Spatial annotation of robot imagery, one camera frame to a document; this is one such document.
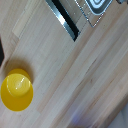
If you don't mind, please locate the yellow bowl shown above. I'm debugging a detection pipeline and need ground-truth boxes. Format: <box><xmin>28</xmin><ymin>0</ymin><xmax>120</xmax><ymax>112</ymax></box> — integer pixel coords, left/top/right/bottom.
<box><xmin>0</xmin><ymin>67</ymin><xmax>35</xmax><ymax>113</ymax></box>

